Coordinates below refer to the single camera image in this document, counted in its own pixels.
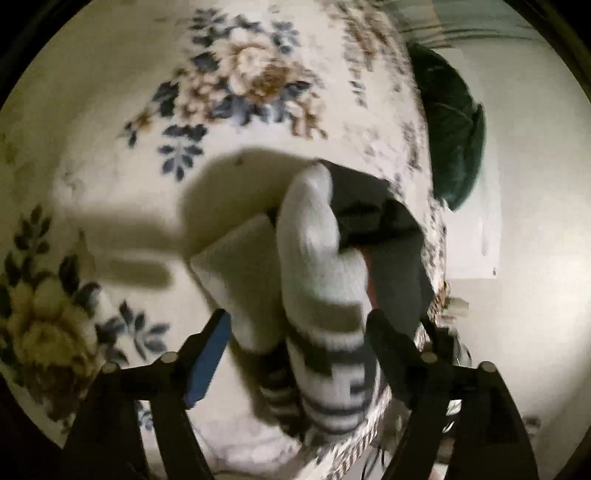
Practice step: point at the white headboard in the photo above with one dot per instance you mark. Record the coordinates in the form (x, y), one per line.
(471, 244)

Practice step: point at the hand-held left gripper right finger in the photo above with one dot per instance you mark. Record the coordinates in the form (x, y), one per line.
(392, 357)

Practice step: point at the black and white sweater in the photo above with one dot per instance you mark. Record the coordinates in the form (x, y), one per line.
(323, 286)

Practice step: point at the dark green blanket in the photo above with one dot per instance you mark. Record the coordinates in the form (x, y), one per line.
(455, 138)

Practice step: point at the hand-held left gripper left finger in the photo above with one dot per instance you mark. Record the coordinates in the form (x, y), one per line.
(210, 360)

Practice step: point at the floral quilt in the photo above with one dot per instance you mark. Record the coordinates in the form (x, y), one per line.
(138, 194)

